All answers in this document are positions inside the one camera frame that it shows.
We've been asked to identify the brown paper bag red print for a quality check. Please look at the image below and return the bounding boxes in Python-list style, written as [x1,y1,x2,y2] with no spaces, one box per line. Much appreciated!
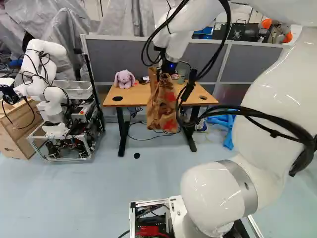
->
[146,67,180,134]

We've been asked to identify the purple plush bunny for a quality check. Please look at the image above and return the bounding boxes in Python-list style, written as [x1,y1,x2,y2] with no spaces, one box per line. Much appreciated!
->
[113,69,136,89]

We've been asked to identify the clear plastic cup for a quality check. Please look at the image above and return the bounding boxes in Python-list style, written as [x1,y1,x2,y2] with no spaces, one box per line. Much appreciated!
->
[176,61,192,84]

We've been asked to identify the white robot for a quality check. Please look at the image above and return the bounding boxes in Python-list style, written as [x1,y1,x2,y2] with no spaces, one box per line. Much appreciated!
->
[0,38,106,163]

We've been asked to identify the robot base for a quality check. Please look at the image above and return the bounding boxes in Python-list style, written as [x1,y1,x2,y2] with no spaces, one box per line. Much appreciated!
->
[129,195,265,238]

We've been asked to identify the wooden table black legs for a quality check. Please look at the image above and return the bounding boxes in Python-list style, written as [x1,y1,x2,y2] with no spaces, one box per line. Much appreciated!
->
[102,79,219,157]

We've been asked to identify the blue plastic bag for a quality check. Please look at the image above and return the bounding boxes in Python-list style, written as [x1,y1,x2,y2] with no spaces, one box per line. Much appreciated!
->
[207,114,235,150]

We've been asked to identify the grey office partition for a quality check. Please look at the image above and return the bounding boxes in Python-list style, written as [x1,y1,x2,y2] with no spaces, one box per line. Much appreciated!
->
[80,34,284,124]

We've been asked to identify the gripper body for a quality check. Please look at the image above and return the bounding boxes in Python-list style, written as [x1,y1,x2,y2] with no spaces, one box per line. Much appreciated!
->
[160,56,178,75]

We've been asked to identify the wooden crate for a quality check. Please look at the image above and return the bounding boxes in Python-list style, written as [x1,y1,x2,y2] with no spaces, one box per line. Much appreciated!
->
[0,97,46,160]

